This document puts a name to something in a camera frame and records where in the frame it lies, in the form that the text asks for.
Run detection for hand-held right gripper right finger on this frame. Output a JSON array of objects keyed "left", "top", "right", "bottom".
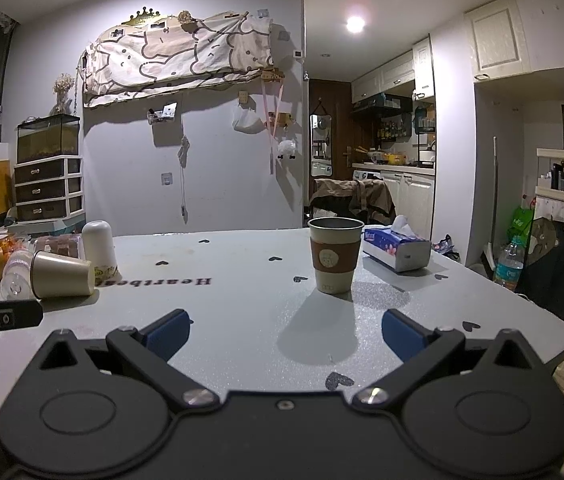
[{"left": 353, "top": 308, "right": 537, "bottom": 415}]

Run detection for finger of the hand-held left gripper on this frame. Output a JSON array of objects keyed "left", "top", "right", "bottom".
[{"left": 0, "top": 299, "right": 44, "bottom": 350}]

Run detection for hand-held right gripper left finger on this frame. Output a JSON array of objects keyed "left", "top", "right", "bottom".
[{"left": 37, "top": 308, "right": 221, "bottom": 415}]

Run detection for plain beige paper cup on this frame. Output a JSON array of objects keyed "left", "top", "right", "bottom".
[{"left": 29, "top": 250, "right": 97, "bottom": 299}]

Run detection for clear plastic cup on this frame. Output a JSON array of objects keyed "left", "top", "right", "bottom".
[{"left": 0, "top": 250, "right": 38, "bottom": 303}]

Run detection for paper cup with brown sleeve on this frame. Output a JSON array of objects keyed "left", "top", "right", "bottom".
[{"left": 308, "top": 217, "right": 365, "bottom": 295}]

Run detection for tissue box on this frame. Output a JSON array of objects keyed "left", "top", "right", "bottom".
[{"left": 362, "top": 215, "right": 432, "bottom": 273}]

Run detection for brown snack packet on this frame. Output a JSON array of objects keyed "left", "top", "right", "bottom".
[{"left": 28, "top": 232, "right": 85, "bottom": 261}]

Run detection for plastic water bottle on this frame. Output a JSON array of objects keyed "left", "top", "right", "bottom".
[{"left": 492, "top": 236, "right": 526, "bottom": 292}]

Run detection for white drawer cabinet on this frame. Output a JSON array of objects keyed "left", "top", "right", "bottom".
[{"left": 13, "top": 156, "right": 86, "bottom": 224}]

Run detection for kitchen counter cabinet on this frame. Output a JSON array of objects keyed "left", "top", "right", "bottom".
[{"left": 352, "top": 162, "right": 436, "bottom": 241}]

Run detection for chair with draped jacket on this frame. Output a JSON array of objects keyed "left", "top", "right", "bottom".
[{"left": 310, "top": 178, "right": 397, "bottom": 227}]

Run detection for green shopping bag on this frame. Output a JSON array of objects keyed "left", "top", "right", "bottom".
[{"left": 506, "top": 205, "right": 535, "bottom": 242}]

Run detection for glass fish tank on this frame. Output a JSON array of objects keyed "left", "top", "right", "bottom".
[{"left": 16, "top": 114, "right": 82, "bottom": 164}]

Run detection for dried flower bouquet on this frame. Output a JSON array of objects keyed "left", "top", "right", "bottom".
[{"left": 50, "top": 73, "right": 76, "bottom": 116}]

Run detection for white hanging bag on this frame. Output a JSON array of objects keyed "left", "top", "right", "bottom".
[{"left": 233, "top": 105, "right": 265, "bottom": 134}]

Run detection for kitchen upper cabinets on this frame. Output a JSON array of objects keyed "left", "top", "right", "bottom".
[{"left": 351, "top": 35, "right": 435, "bottom": 106}]

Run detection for gold crown decoration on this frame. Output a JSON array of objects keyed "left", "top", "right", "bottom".
[{"left": 121, "top": 6, "right": 161, "bottom": 26}]

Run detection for white hanging cable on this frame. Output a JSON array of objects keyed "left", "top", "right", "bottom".
[{"left": 177, "top": 136, "right": 191, "bottom": 225}]

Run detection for white broom handle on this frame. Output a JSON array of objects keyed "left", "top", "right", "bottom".
[{"left": 482, "top": 135, "right": 501, "bottom": 267}]

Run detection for hanging wall mirror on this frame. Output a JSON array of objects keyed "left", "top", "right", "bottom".
[{"left": 310, "top": 113, "right": 333, "bottom": 177}]

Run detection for printed cloth wall hanging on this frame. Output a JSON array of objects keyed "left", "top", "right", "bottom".
[{"left": 82, "top": 10, "right": 275, "bottom": 109}]

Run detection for white wall cabinet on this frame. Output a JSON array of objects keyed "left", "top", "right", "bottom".
[{"left": 464, "top": 0, "right": 533, "bottom": 82}]

